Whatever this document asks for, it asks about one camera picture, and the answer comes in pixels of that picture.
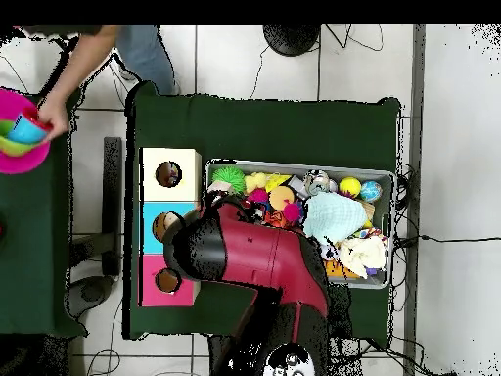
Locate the light blue patterned ball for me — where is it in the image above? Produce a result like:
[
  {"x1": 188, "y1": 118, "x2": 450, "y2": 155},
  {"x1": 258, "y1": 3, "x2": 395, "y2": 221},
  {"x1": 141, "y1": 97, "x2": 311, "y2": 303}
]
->
[{"x1": 359, "y1": 180, "x2": 384, "y2": 204}]

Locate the black round stand base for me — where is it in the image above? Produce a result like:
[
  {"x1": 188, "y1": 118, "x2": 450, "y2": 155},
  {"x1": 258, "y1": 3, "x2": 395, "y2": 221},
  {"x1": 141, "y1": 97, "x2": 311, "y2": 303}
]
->
[{"x1": 262, "y1": 24, "x2": 322, "y2": 58}]

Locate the black cable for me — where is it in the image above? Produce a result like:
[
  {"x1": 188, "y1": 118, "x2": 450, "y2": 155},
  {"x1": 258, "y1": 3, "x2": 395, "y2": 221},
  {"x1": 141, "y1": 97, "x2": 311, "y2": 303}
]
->
[{"x1": 392, "y1": 232, "x2": 501, "y2": 246}]

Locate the cream waffle cloth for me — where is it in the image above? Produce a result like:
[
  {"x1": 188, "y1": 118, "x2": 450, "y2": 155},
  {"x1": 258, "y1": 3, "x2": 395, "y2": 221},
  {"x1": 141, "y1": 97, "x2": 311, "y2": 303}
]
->
[{"x1": 337, "y1": 234, "x2": 388, "y2": 279}]

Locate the green spiky rubber ball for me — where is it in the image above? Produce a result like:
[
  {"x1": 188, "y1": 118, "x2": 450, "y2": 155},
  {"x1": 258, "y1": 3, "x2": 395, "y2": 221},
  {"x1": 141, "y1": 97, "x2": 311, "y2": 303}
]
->
[{"x1": 210, "y1": 165, "x2": 247, "y2": 196}]

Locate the bright green plastic dish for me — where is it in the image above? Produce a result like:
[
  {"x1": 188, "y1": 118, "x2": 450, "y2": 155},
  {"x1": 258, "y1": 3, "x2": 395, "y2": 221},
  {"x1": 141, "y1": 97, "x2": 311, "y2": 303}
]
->
[{"x1": 0, "y1": 119, "x2": 40, "y2": 158}]

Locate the yellow foam ball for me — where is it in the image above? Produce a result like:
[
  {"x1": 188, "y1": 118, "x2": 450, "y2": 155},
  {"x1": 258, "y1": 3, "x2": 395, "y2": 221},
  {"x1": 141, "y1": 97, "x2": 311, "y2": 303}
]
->
[{"x1": 338, "y1": 176, "x2": 362, "y2": 198}]

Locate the pink plastic bowl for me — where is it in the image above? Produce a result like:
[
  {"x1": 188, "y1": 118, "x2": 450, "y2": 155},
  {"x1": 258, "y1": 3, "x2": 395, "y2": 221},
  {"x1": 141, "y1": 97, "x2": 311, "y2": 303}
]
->
[{"x1": 0, "y1": 87, "x2": 52, "y2": 175}]

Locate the person's hand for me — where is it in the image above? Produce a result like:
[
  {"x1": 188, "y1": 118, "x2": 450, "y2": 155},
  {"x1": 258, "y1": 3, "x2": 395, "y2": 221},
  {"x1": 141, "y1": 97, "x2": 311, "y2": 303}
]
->
[{"x1": 37, "y1": 95, "x2": 70, "y2": 142}]

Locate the white cloth with colourful spots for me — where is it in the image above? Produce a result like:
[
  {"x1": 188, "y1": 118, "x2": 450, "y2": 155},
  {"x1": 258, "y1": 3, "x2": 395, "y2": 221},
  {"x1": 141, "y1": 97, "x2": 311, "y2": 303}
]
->
[
  {"x1": 158, "y1": 162, "x2": 181, "y2": 187},
  {"x1": 351, "y1": 225, "x2": 387, "y2": 241}
]

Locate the person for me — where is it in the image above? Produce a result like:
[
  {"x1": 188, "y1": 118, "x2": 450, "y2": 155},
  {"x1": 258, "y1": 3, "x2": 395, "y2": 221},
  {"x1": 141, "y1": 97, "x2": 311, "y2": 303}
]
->
[{"x1": 15, "y1": 24, "x2": 182, "y2": 96}]

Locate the mint green waffle cloth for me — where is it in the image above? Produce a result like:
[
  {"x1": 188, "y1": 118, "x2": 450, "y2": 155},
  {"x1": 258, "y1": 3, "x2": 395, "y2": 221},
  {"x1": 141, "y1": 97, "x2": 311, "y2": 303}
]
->
[{"x1": 302, "y1": 191, "x2": 369, "y2": 246}]

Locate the blue plastic cup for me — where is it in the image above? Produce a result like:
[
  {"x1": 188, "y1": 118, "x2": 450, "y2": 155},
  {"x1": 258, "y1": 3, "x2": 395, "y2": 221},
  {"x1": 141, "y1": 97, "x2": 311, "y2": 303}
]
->
[{"x1": 6, "y1": 114, "x2": 48, "y2": 145}]

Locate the wooden box with three holes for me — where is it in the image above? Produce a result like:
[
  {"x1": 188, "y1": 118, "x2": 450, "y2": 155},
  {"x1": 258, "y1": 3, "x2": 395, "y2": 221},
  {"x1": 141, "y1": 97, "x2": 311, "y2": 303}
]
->
[{"x1": 138, "y1": 147, "x2": 204, "y2": 307}]

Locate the plain wooden cube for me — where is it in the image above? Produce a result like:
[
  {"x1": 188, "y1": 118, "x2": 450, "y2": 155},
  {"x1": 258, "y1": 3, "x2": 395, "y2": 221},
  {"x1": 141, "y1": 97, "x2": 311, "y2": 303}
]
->
[{"x1": 205, "y1": 180, "x2": 234, "y2": 197}]

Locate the shallow metal mesh bin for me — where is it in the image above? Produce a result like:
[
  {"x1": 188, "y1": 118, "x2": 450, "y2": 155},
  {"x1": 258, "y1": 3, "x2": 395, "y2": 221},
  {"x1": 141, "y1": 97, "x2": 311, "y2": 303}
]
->
[{"x1": 198, "y1": 157, "x2": 395, "y2": 291}]

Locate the dark green table cloth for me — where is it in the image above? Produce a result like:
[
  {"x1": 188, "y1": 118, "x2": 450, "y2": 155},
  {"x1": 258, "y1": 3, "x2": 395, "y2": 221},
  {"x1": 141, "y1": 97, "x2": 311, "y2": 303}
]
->
[
  {"x1": 0, "y1": 83, "x2": 89, "y2": 340},
  {"x1": 124, "y1": 83, "x2": 400, "y2": 340}
]

